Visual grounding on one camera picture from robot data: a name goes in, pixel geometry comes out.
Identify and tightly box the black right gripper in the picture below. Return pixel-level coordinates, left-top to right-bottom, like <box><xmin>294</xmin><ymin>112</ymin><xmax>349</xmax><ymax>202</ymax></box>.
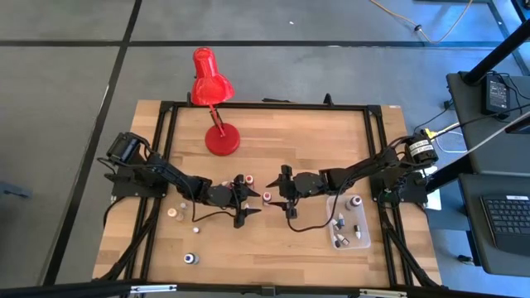
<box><xmin>265</xmin><ymin>164</ymin><xmax>330</xmax><ymax>220</ymax></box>

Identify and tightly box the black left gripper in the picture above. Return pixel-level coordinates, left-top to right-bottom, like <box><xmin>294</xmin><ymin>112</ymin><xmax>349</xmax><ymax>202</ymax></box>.
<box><xmin>205</xmin><ymin>174</ymin><xmax>263</xmax><ymax>229</ymax></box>

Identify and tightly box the clear plastic bin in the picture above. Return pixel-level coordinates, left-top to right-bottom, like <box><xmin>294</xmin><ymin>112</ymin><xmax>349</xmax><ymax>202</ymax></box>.
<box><xmin>325</xmin><ymin>194</ymin><xmax>372</xmax><ymax>251</ymax></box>

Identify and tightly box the red desk lamp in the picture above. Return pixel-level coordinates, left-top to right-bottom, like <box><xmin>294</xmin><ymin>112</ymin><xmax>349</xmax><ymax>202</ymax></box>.
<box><xmin>190</xmin><ymin>46</ymin><xmax>242</xmax><ymax>157</ymax></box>

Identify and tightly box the black stand pole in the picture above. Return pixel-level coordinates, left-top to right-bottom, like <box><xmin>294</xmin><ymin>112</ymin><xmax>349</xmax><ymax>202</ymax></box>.
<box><xmin>462</xmin><ymin>18</ymin><xmax>530</xmax><ymax>87</ymax></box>
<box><xmin>424</xmin><ymin>153</ymin><xmax>474</xmax><ymax>194</ymax></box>

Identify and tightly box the dark grey desk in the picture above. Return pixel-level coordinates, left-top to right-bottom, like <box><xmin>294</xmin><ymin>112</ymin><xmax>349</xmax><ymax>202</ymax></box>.
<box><xmin>457</xmin><ymin>172</ymin><xmax>530</xmax><ymax>277</ymax></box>
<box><xmin>446</xmin><ymin>70</ymin><xmax>530</xmax><ymax>177</ymax></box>

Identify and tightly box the black keyboard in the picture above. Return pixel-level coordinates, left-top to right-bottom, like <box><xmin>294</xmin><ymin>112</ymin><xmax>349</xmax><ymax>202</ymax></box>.
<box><xmin>479</xmin><ymin>194</ymin><xmax>530</xmax><ymax>257</ymax></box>

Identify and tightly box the black power adapter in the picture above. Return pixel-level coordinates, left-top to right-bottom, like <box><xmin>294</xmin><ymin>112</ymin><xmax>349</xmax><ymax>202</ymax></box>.
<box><xmin>480</xmin><ymin>73</ymin><xmax>512</xmax><ymax>117</ymax></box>

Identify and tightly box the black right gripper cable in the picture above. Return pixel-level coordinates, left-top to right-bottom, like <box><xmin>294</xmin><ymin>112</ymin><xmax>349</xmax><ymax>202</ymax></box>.
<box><xmin>287</xmin><ymin>177</ymin><xmax>353</xmax><ymax>233</ymax></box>

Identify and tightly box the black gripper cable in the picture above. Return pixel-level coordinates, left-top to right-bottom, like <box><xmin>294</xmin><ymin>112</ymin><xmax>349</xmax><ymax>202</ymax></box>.
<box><xmin>177</xmin><ymin>175</ymin><xmax>237</xmax><ymax>224</ymax></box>
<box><xmin>287</xmin><ymin>177</ymin><xmax>353</xmax><ymax>233</ymax></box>

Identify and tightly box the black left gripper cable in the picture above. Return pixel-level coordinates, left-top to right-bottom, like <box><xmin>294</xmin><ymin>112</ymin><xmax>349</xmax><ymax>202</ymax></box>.
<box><xmin>177</xmin><ymin>175</ymin><xmax>237</xmax><ymax>224</ymax></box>

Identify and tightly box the black aluminium table frame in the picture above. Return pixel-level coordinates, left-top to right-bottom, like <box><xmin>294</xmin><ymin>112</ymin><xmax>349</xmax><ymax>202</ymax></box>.
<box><xmin>93</xmin><ymin>99</ymin><xmax>442</xmax><ymax>291</ymax></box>

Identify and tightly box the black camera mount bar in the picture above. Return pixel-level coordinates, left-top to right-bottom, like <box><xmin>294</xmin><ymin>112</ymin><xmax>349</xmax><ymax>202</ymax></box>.
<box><xmin>0</xmin><ymin>280</ymin><xmax>530</xmax><ymax>298</ymax></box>

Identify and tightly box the orange floor cable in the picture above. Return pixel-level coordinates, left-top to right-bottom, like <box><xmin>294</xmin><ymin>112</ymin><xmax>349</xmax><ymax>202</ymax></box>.
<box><xmin>368</xmin><ymin>0</ymin><xmax>474</xmax><ymax>46</ymax></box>

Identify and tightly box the grey cable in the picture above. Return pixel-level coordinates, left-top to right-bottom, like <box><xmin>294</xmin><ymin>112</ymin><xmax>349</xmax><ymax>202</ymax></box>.
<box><xmin>434</xmin><ymin>110</ymin><xmax>530</xmax><ymax>155</ymax></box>

